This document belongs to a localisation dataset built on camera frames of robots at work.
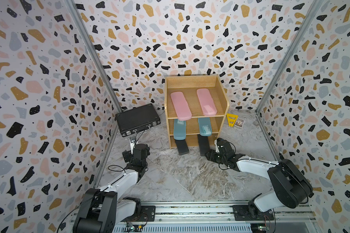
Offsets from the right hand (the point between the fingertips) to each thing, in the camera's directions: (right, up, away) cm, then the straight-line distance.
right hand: (206, 154), depth 92 cm
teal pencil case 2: (-2, +18, -4) cm, 18 cm away
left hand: (-43, +5, -4) cm, 44 cm away
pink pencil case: (-16, +29, -13) cm, 36 cm away
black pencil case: (-15, +4, +5) cm, 17 cm away
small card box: (+29, +20, +21) cm, 41 cm away
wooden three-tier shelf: (-8, +29, -12) cm, 32 cm away
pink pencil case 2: (-1, +30, -12) cm, 32 cm away
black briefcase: (-51, +23, +18) cm, 59 cm away
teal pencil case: (-17, +17, -4) cm, 24 cm away
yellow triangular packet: (+25, +23, +26) cm, 43 cm away
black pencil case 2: (-1, +5, +6) cm, 8 cm away
